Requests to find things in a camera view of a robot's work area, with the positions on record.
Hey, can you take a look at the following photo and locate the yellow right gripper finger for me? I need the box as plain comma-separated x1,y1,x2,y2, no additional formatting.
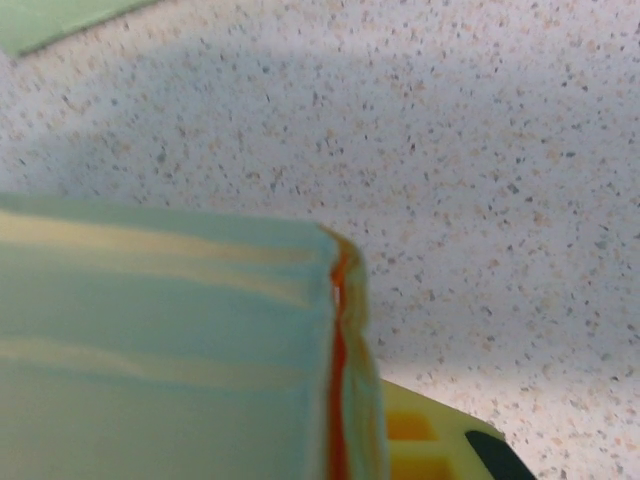
379,378,536,480

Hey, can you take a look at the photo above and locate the yellow paper box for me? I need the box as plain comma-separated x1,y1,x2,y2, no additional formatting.
0,192,392,480

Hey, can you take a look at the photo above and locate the green paper box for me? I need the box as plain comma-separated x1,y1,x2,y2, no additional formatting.
0,0,159,57

